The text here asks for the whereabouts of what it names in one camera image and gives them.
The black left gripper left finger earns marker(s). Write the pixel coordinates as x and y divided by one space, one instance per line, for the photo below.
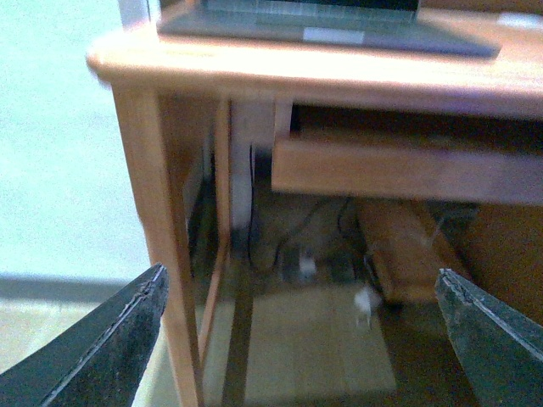
100 360

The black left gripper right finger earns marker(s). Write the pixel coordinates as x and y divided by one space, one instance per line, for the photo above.
499 348

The wooden box under desk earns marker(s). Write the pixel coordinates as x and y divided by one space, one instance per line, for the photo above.
407 249

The white power adapter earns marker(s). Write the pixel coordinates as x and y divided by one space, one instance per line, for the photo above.
367 300

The white power plug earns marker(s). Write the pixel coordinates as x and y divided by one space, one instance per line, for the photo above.
307 265

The wooden desk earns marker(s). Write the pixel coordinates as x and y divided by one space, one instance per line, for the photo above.
171 93

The grey laptop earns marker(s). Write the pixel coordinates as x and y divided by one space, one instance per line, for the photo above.
389 25

